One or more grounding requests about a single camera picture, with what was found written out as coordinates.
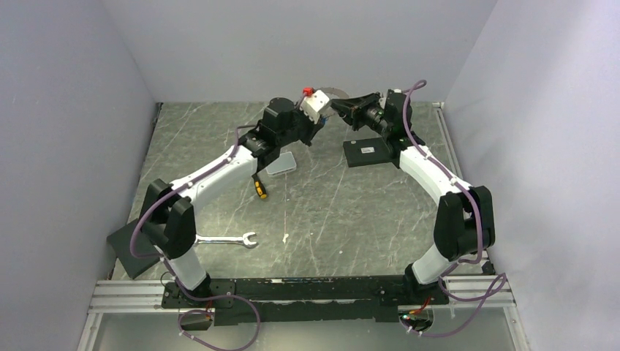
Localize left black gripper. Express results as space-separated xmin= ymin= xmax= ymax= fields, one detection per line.
xmin=278 ymin=102 xmax=325 ymax=148

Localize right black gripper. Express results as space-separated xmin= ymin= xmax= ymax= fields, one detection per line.
xmin=330 ymin=92 xmax=390 ymax=137

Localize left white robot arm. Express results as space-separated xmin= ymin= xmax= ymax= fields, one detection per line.
xmin=129 ymin=91 xmax=330 ymax=307

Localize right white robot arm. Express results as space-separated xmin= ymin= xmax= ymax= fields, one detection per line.
xmin=330 ymin=90 xmax=495 ymax=303

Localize small grey white box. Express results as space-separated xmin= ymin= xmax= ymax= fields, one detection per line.
xmin=265 ymin=151 xmax=297 ymax=177

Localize black flat plate right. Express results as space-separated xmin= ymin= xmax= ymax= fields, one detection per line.
xmin=342 ymin=137 xmax=393 ymax=168

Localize black flat plate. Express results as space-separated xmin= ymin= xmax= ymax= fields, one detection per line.
xmin=342 ymin=137 xmax=393 ymax=168
xmin=107 ymin=219 xmax=159 ymax=279

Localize yellow black screwdriver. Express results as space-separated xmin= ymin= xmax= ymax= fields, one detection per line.
xmin=252 ymin=174 xmax=268 ymax=200

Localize silver open-end wrench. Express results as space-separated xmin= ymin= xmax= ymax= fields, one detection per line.
xmin=194 ymin=232 xmax=259 ymax=249

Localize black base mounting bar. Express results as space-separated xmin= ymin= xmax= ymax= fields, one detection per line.
xmin=161 ymin=275 xmax=449 ymax=326

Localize black flat plate left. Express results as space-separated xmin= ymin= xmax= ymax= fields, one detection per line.
xmin=107 ymin=219 xmax=159 ymax=279

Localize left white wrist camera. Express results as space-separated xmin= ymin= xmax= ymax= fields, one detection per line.
xmin=298 ymin=87 xmax=331 ymax=124

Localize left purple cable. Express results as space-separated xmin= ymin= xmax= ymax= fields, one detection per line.
xmin=129 ymin=126 xmax=263 ymax=351

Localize aluminium rail frame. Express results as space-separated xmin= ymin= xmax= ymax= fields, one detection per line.
xmin=80 ymin=117 xmax=529 ymax=350

